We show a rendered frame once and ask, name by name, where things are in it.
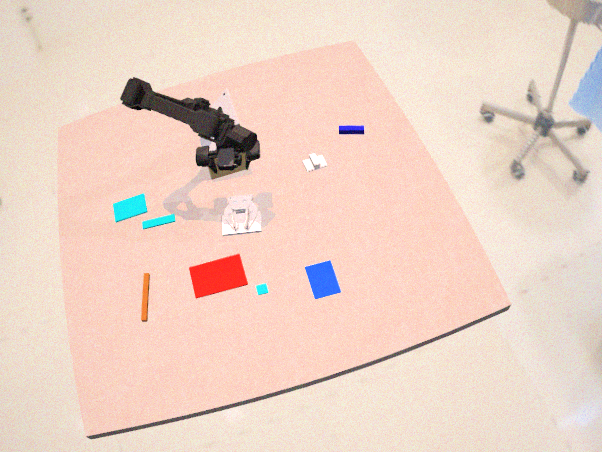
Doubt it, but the small teal flat tile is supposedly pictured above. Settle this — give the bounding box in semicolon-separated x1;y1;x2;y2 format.
256;283;268;295

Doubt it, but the blue rectangular plate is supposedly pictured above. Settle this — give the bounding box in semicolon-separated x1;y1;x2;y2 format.
305;261;341;299

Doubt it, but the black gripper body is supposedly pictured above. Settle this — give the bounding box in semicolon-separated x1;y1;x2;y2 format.
195;139;261;167

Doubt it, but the orange-brown flat bar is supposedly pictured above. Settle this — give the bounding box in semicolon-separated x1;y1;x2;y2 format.
141;273;150;322

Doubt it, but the red flat rectangular plate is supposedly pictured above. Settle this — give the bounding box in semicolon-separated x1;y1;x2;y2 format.
189;254;248;298

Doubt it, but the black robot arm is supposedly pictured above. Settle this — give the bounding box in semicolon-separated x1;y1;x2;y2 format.
120;77;257;171

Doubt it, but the blue rectangular bar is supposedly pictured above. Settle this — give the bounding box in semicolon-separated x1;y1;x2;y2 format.
339;125;364;135

